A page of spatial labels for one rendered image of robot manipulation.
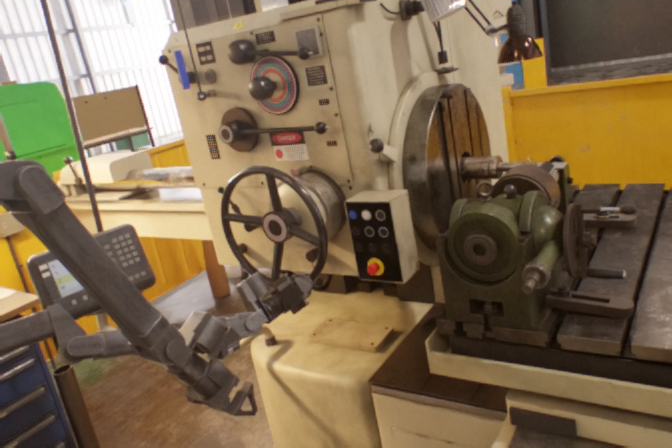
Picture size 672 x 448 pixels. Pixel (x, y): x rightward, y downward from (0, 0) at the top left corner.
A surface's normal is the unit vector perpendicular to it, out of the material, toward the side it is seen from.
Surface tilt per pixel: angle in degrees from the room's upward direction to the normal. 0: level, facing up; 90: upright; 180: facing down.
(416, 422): 90
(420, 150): 62
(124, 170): 90
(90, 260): 91
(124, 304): 91
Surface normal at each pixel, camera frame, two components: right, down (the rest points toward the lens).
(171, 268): 0.84, 0.00
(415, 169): -0.55, 0.03
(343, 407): -0.51, 0.32
